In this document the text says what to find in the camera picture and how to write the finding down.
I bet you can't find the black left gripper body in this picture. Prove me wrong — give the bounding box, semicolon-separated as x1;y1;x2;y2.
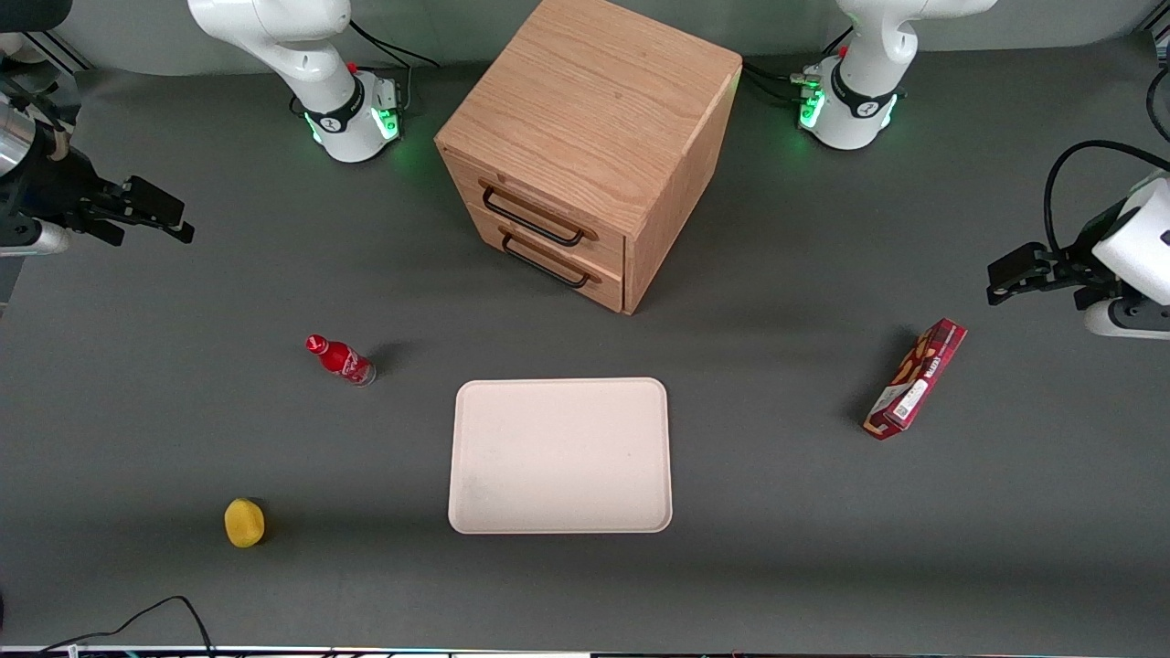
1049;196;1143;312

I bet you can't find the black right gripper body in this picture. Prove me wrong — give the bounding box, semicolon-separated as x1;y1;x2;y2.
0;144;127;248

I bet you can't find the black metal drawer handle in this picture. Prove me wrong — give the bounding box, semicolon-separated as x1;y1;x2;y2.
481;183;587;249
500;232;591;290

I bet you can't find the wooden drawer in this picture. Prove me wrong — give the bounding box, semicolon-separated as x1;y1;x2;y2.
441;144;628;275
466;201;627;314

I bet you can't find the wooden drawer cabinet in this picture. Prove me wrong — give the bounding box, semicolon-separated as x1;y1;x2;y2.
435;0;743;316

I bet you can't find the grey office chair base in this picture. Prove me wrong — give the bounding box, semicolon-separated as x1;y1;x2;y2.
0;55;85;129

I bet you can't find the red snack box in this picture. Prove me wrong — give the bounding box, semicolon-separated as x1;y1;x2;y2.
863;318;968;441

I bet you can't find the red soda bottle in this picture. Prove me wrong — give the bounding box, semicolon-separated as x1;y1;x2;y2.
305;334;377;387

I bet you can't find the yellow lemon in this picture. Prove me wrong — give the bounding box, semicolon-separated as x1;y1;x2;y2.
224;498;267;549

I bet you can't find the cream plastic tray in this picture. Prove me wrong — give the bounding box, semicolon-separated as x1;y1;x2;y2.
448;377;674;535

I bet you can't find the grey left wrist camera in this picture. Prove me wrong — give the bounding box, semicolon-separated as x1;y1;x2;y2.
1085;297;1170;341

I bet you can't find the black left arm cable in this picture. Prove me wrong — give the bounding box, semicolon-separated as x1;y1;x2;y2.
1045;140;1170;257

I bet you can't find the black hanging cable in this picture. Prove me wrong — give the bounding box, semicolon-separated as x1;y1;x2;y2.
1146;64;1170;143

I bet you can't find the black base cable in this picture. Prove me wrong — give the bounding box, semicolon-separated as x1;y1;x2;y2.
742;27;828;106
347;20;441;115

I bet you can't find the thin black table cable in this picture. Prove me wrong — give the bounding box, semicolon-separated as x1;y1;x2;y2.
41;596;216;658

